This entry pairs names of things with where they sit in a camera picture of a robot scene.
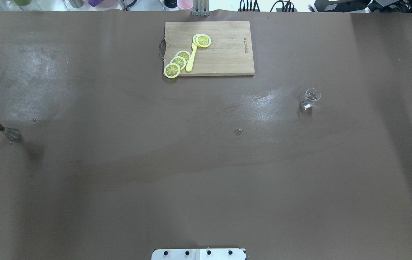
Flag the lemon slice middle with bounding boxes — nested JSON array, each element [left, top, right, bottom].
[[170, 56, 188, 71]]

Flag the aluminium frame post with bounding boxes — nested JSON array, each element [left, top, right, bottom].
[[192, 0, 210, 17]]

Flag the wooden cutting board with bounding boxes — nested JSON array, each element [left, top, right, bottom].
[[164, 21, 254, 77]]

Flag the lemon slice outer end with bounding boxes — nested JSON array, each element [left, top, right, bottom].
[[163, 63, 181, 79]]

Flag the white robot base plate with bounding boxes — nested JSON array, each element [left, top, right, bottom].
[[151, 248, 247, 260]]

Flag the clear glass measuring cup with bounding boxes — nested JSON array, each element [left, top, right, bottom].
[[300, 88, 321, 111]]

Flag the lemon slice inner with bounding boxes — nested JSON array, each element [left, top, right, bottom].
[[176, 50, 191, 61]]

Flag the lemon slice on knife tip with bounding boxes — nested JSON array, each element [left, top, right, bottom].
[[192, 34, 211, 48]]

